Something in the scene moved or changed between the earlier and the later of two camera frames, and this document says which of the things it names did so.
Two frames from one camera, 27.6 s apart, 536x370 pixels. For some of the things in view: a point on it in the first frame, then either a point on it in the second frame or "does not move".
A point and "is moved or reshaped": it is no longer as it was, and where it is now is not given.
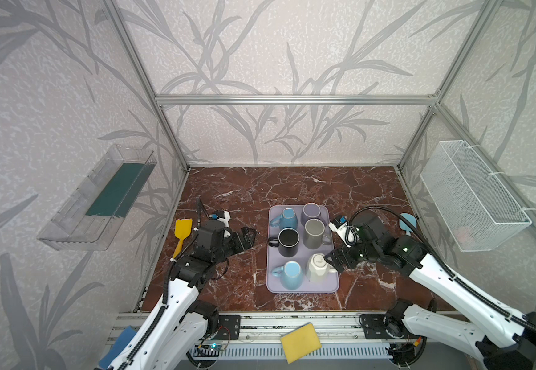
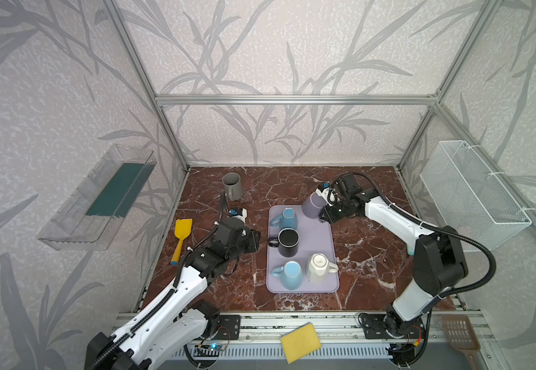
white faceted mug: [318, 268] does not move
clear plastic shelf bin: [90, 217] does not move
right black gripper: [346, 252] → [326, 210]
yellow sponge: [300, 343] does not move
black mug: [287, 242] does not move
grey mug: [313, 237] → [232, 186]
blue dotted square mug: [287, 219] does not move
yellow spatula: [182, 229] does not move
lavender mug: [312, 210] is moved or reshaped
